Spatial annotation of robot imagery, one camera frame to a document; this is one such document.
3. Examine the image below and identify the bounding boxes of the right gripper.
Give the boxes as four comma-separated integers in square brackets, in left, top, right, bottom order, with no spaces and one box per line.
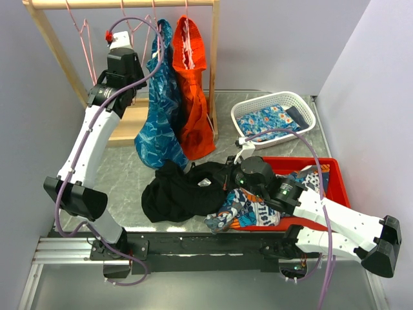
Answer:
[213,154,266,199]

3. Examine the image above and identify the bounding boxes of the pink wire hanger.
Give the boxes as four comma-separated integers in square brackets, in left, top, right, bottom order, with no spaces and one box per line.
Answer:
[65,1,97,85]
[125,1,157,68]

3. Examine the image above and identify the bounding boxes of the black shorts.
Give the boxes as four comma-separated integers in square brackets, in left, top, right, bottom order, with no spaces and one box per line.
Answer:
[141,160,227,223]

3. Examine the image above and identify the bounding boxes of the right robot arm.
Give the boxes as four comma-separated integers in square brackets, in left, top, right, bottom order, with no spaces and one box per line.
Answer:
[214,156,402,278]

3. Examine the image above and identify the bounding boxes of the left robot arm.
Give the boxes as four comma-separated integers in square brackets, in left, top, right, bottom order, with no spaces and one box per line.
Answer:
[43,47,146,260]

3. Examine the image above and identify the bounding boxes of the pink hanger under blue shorts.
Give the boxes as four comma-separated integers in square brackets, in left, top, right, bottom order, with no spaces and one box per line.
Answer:
[152,0,161,63]

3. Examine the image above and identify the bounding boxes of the pink hanger under orange shorts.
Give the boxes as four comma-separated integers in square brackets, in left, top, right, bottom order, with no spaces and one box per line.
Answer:
[183,0,195,70]

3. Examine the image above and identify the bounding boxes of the orange shorts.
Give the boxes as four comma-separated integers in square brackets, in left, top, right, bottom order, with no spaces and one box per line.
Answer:
[172,15,216,161]

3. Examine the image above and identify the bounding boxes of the blue patterned shorts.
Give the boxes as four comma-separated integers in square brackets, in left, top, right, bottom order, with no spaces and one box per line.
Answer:
[134,19,188,169]

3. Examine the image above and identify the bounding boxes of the wooden clothes rack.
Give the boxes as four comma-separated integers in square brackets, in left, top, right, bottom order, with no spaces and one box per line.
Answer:
[21,0,221,149]

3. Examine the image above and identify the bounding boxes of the blue floral cloth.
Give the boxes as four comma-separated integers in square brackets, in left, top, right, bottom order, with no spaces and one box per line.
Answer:
[236,104,301,137]

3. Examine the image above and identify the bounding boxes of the dark navy cloth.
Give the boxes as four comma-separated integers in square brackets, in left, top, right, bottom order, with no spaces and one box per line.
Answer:
[286,106,309,130]

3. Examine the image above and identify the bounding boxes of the white plastic basket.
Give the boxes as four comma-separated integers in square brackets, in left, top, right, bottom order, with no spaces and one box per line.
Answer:
[230,91,316,149]

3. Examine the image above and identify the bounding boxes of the red plastic tray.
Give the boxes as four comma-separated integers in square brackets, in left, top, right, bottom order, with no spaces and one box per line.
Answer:
[236,156,351,232]

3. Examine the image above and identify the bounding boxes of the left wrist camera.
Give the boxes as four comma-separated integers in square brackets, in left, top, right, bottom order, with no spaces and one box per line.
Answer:
[109,31,132,50]

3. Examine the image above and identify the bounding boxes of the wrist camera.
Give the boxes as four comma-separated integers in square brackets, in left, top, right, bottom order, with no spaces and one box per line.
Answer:
[109,31,132,50]
[234,137,256,163]

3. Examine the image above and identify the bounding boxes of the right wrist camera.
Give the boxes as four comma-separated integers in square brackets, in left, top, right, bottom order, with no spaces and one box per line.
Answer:
[234,137,256,163]

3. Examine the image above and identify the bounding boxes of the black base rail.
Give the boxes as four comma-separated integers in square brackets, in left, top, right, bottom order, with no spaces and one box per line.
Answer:
[90,232,319,279]

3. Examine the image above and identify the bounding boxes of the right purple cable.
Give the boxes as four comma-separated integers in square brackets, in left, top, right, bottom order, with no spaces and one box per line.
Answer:
[245,128,334,310]

